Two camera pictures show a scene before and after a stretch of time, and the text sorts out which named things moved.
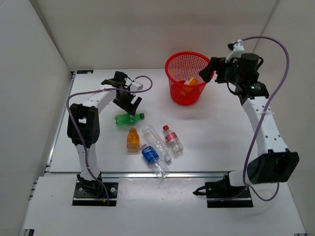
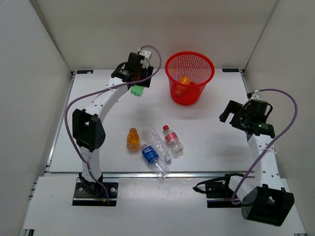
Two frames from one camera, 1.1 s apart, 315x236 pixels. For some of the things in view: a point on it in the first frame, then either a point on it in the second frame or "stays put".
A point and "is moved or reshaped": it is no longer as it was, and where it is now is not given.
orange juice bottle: (193, 81) to (185, 80)
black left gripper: (130, 108) to (149, 70)
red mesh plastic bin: (183, 69) stays put
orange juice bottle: (133, 140) stays put
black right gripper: (219, 65) to (233, 106)
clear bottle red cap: (175, 144) stays put
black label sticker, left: (84, 72) stays put
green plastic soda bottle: (127, 119) is moved or reshaped
